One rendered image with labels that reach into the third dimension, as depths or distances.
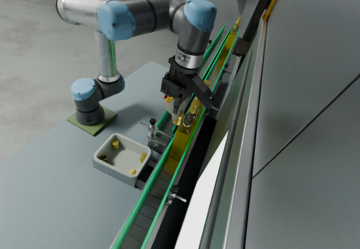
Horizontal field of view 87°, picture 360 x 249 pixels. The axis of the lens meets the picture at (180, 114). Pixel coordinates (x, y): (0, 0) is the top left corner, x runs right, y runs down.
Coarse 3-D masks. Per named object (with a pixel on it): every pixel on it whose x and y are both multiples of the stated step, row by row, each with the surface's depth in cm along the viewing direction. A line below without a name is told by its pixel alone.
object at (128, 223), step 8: (208, 72) 131; (168, 152) 86; (160, 160) 76; (160, 168) 80; (152, 176) 71; (152, 184) 76; (144, 192) 66; (136, 208) 62; (128, 224) 58; (120, 240) 56; (112, 248) 54
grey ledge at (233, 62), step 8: (232, 56) 176; (232, 64) 165; (232, 72) 155; (224, 80) 144; (232, 80) 144; (224, 88) 137; (216, 96) 128; (224, 96) 130; (216, 104) 122; (216, 112) 116; (216, 120) 112
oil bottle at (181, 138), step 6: (180, 126) 75; (192, 126) 76; (180, 132) 75; (186, 132) 74; (174, 138) 80; (180, 138) 78; (186, 138) 76; (174, 144) 82; (180, 144) 80; (174, 150) 85; (180, 150) 83; (174, 156) 87; (180, 156) 86
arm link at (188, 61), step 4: (176, 52) 50; (180, 52) 48; (184, 52) 55; (176, 56) 50; (180, 56) 49; (184, 56) 48; (188, 56) 48; (192, 56) 48; (196, 56) 48; (200, 56) 49; (176, 60) 50; (180, 60) 49; (184, 60) 49; (188, 60) 48; (192, 60) 48; (196, 60) 49; (200, 60) 50; (180, 64) 50; (184, 64) 49; (188, 64) 49; (192, 64) 49; (196, 64) 50; (200, 64) 52; (188, 68) 50; (192, 68) 50
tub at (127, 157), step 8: (112, 136) 94; (120, 136) 95; (104, 144) 90; (120, 144) 99; (128, 144) 96; (136, 144) 94; (96, 152) 86; (104, 152) 92; (112, 152) 96; (120, 152) 97; (128, 152) 98; (136, 152) 98; (144, 152) 95; (96, 160) 84; (112, 160) 93; (120, 160) 94; (128, 160) 94; (136, 160) 95; (144, 160) 88; (112, 168) 83; (120, 168) 91; (128, 168) 92; (136, 168) 92; (128, 176) 82; (136, 176) 83
